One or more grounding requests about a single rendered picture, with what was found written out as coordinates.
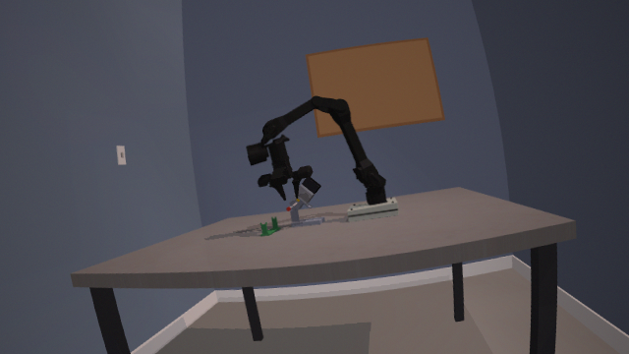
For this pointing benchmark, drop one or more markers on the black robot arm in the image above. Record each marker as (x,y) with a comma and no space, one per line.
(340,112)

